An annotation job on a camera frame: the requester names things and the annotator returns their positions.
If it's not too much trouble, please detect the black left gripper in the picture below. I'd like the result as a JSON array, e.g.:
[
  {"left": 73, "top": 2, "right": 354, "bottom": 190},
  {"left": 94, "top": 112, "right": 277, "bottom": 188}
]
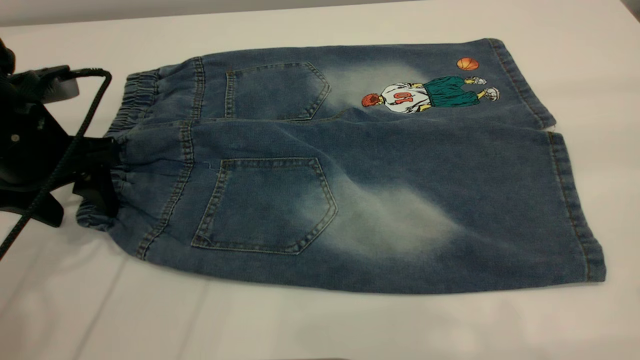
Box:
[{"left": 0, "top": 70, "right": 122, "bottom": 229}]

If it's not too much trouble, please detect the blue denim shorts basketball print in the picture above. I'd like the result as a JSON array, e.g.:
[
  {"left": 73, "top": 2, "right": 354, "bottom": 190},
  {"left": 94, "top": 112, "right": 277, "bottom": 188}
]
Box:
[{"left": 76, "top": 38, "right": 607, "bottom": 295}]

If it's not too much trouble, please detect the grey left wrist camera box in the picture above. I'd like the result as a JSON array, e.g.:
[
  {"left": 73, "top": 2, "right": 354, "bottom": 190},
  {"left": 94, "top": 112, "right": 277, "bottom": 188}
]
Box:
[{"left": 42, "top": 76, "right": 81, "bottom": 104}]

